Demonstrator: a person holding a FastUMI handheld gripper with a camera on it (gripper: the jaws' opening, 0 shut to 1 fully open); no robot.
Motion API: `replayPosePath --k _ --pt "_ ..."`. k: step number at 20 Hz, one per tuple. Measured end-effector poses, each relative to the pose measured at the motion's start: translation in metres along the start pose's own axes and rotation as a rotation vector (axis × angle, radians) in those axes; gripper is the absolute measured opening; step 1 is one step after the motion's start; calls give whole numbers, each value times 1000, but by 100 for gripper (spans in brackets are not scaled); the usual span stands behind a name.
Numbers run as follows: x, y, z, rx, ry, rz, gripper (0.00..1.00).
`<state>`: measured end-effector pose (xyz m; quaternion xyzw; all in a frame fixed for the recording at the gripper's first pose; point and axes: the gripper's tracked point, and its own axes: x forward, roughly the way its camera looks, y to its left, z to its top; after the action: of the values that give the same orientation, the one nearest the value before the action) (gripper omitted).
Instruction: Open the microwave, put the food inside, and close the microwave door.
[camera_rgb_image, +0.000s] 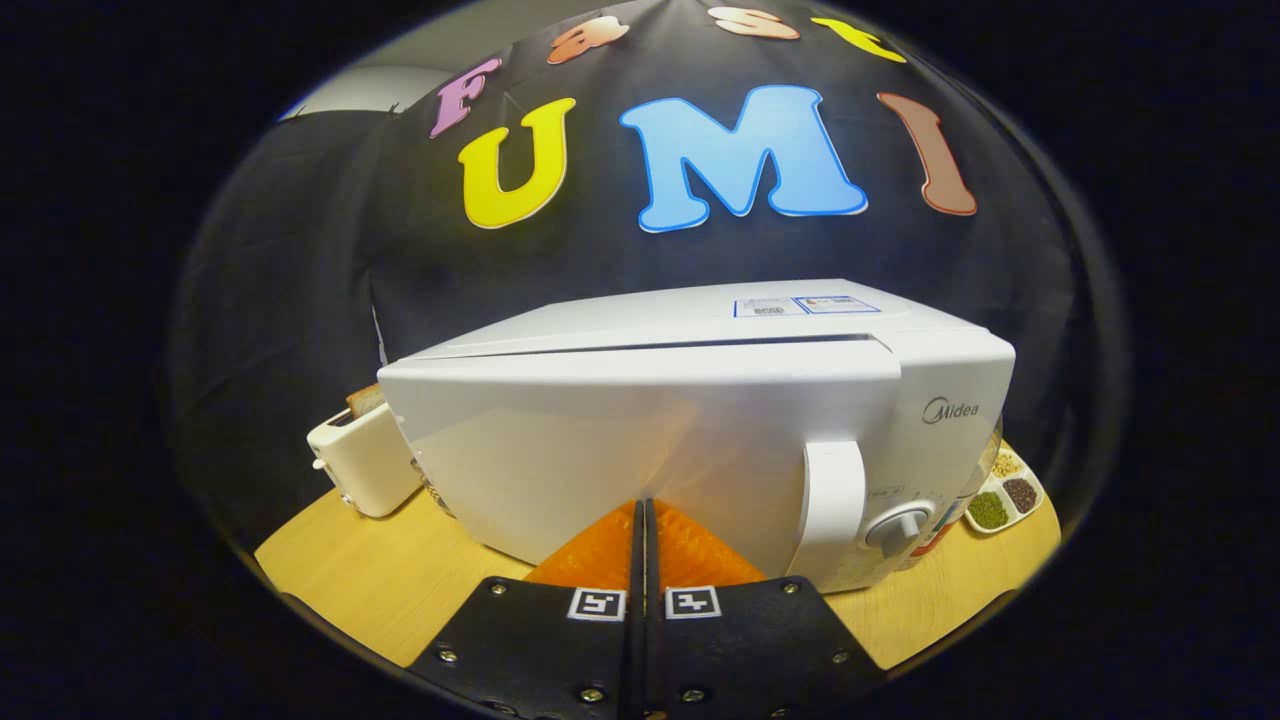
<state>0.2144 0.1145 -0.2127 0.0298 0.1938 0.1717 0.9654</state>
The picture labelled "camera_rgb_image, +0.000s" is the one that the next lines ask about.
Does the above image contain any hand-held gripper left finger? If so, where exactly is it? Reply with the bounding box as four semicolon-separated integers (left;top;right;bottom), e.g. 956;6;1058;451
408;498;644;720

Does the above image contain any white microwave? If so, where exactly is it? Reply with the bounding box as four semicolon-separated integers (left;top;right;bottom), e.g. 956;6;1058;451
377;278;1017;596

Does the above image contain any metal wire basket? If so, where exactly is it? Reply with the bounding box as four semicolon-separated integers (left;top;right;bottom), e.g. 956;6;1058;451
412;458;456;518

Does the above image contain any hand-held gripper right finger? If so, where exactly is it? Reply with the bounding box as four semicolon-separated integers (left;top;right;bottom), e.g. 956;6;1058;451
643;498;889;720

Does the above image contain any white toaster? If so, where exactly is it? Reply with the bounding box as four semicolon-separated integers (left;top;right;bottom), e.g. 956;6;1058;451
306;400;423;519

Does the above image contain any white divided dish of beans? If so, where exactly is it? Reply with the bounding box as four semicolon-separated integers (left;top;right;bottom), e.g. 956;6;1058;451
964;447;1046;535

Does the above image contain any clear plastic bottle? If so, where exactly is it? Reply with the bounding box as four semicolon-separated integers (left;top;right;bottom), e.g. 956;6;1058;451
900;418;1004;573

